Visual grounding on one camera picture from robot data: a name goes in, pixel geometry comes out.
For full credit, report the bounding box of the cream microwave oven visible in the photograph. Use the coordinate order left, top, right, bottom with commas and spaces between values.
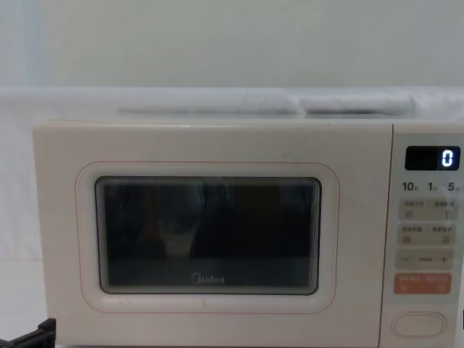
31, 92, 464, 348

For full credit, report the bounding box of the oven control panel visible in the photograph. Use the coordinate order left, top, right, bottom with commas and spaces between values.
380, 123, 464, 348

